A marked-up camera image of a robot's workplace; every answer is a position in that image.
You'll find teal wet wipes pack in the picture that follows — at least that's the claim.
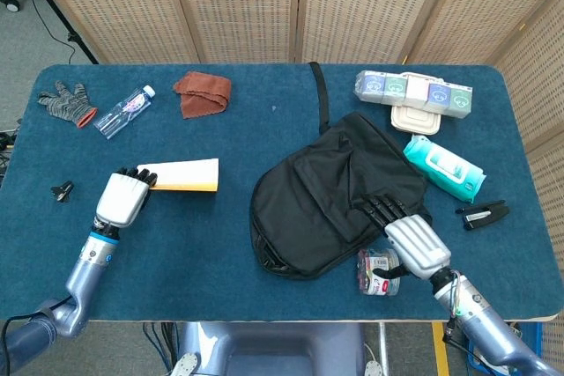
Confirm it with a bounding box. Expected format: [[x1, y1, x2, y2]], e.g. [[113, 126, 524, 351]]
[[403, 134, 488, 204]]

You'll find white box with yellow edge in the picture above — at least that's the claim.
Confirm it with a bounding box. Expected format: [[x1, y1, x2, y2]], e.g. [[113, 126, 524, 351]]
[[137, 158, 220, 194]]

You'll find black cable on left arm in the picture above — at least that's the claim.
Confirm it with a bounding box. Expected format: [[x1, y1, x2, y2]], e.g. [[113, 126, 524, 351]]
[[0, 312, 49, 350]]

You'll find black wheeled stand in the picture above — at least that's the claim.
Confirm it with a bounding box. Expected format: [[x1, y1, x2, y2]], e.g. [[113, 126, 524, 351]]
[[0, 0, 99, 64]]

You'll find blue-grey robot torso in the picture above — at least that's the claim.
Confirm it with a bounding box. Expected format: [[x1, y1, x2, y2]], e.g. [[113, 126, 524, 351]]
[[169, 321, 384, 376]]

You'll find black stapler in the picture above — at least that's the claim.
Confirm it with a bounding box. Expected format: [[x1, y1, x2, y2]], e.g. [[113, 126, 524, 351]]
[[455, 199, 511, 232]]

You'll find beige lidded lunch box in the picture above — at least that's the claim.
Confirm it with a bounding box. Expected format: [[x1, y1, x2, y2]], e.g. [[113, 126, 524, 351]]
[[389, 104, 443, 136]]

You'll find clear plastic water bottle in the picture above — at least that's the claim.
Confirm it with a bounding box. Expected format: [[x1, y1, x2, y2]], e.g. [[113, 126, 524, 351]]
[[93, 85, 157, 140]]

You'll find black floor cable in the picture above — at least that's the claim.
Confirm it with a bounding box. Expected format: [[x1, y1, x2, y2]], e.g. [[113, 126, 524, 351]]
[[29, 0, 79, 64]]

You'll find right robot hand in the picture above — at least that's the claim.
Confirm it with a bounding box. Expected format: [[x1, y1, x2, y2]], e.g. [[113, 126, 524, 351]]
[[359, 194, 453, 283]]

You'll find brown folded cloth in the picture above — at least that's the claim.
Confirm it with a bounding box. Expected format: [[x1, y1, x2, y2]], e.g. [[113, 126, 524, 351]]
[[172, 70, 233, 121]]

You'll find multipack of tissue packets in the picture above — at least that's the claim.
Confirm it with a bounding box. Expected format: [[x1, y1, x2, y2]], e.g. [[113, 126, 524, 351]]
[[353, 70, 475, 121]]

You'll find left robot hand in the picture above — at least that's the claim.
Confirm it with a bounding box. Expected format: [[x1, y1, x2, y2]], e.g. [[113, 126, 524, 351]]
[[95, 167, 159, 230]]

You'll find clear jar of binder clips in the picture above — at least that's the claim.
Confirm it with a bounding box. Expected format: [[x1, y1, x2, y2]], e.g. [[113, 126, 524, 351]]
[[356, 247, 403, 297]]

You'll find small black binder clip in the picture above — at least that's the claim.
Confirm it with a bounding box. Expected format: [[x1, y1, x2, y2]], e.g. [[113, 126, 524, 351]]
[[49, 180, 75, 203]]

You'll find wicker folding screen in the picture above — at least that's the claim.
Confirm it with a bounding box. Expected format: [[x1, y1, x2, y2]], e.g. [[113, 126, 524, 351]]
[[19, 0, 564, 350]]

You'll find striped grey work glove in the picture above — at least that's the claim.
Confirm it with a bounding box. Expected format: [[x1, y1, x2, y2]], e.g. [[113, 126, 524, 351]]
[[37, 80, 99, 129]]

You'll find black backpack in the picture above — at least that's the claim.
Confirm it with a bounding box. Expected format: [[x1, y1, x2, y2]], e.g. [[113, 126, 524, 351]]
[[249, 62, 434, 281]]

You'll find blue table cloth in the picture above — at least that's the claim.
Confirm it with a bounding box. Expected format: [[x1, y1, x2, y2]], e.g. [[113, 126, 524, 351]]
[[0, 63, 564, 323]]

